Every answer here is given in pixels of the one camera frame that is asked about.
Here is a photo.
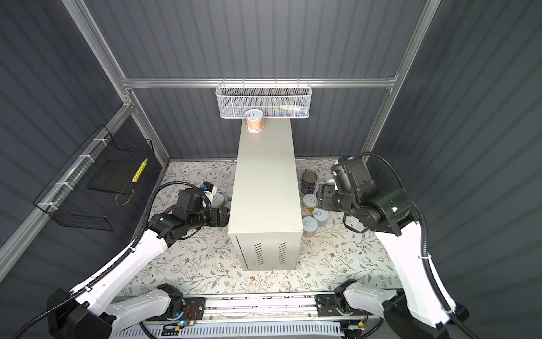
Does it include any white wire mesh basket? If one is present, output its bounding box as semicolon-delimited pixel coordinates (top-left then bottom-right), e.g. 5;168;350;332
215;83;313;119

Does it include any yellow label can left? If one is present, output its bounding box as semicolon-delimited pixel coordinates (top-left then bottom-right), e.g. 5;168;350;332
211;193;227;208

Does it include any yellow tool in basket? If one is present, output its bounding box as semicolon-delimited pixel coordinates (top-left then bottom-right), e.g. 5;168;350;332
131;158;148;183

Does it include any white metal cabinet counter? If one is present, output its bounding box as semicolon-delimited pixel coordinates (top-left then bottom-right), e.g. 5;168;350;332
228;119;303;271

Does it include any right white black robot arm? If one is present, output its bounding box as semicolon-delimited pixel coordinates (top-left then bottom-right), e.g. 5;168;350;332
315;151;476;338

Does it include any dark olive can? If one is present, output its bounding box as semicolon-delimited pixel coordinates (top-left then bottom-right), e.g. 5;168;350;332
301;170;318;195

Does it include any black wire basket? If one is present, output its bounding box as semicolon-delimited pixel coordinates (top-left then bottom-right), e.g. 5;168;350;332
33;129;159;231

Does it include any floral table mat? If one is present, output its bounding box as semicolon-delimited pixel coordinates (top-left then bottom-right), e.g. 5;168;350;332
118;158;401;297

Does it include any black pad in basket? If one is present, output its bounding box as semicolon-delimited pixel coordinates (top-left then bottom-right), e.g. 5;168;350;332
87;160;136;195

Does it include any teal label can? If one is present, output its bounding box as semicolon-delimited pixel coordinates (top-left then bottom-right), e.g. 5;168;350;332
302;216;319;238

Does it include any orange label can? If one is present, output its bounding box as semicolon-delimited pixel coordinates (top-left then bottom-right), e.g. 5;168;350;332
244;109;265;134

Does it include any aluminium mounting rail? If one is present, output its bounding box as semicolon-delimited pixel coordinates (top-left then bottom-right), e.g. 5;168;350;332
109;292;382;327

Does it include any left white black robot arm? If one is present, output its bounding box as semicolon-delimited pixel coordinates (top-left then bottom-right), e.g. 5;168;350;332
14;182;230;338

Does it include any small bottle in basket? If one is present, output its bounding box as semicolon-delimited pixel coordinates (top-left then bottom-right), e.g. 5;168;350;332
279;105;309;117

